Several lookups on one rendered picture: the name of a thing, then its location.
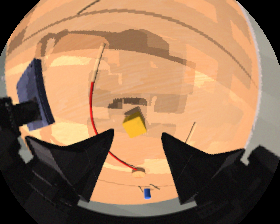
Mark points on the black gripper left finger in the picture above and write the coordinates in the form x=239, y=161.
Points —
x=79, y=164

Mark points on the red string with thin wooden stick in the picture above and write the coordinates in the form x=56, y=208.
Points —
x=97, y=62

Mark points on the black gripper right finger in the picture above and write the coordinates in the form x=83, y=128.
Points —
x=191, y=169

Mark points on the small yellow block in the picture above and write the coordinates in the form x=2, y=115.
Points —
x=134, y=125

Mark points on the round wooden button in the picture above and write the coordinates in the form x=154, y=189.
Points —
x=139, y=174

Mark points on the blue cylinder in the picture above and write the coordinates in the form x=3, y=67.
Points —
x=147, y=193

